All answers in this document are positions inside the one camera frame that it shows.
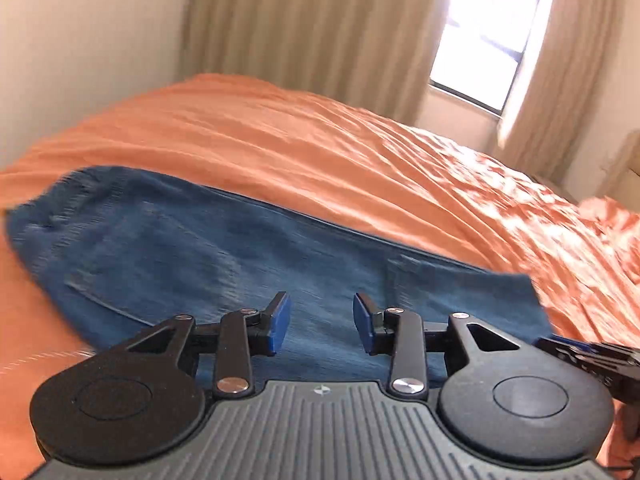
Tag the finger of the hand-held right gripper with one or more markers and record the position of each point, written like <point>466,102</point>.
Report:
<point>562,349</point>

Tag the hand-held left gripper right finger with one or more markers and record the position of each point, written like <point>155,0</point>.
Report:
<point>362,322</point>

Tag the dark-framed window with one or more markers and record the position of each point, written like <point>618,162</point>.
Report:
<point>480,60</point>

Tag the beige bed headboard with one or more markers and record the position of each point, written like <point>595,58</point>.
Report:
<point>627,170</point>

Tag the blue denim pants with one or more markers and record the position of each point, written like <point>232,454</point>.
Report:
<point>200,250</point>

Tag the wide beige curtain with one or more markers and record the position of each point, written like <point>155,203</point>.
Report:
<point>310,25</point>

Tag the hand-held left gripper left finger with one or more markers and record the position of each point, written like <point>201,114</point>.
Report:
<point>280,322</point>

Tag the orange bed sheet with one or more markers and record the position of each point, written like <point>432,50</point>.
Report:
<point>300,150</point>

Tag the narrow beige curtain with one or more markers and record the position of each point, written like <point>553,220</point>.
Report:
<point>560,85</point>

